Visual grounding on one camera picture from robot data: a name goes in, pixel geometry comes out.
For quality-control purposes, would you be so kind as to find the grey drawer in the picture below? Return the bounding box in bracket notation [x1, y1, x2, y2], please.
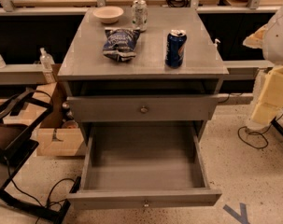
[68, 121, 221, 210]
[67, 95, 218, 122]

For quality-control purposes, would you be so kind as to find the blue pepsi can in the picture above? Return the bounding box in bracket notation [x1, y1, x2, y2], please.
[165, 30, 187, 68]

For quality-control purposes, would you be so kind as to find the grey drawer cabinet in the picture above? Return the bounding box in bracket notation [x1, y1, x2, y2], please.
[59, 7, 228, 137]

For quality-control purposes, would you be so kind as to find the cream ceramic bowl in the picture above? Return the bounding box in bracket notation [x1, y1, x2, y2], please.
[92, 6, 124, 24]

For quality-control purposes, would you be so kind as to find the black stand leg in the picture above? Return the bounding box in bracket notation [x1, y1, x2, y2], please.
[271, 119, 283, 136]

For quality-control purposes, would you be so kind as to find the cardboard box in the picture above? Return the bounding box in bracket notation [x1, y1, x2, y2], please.
[4, 65, 86, 157]

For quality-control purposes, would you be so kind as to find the blue chip bag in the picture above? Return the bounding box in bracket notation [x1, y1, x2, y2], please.
[103, 27, 140, 62]

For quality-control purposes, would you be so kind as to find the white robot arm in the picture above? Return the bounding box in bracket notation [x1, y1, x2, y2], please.
[243, 5, 283, 130]

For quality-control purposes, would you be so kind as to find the black cart cable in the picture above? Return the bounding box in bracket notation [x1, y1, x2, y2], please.
[4, 159, 77, 224]

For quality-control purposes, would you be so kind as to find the black cart frame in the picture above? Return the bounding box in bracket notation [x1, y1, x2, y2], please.
[0, 89, 70, 224]

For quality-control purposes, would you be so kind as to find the blue floor tape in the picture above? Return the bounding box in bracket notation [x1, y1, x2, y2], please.
[223, 203, 250, 224]

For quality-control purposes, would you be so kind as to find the small white spray bottle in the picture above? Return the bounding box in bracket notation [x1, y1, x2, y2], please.
[214, 38, 221, 47]

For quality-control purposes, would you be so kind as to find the grey top drawer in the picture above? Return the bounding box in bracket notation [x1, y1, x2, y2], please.
[67, 95, 218, 122]

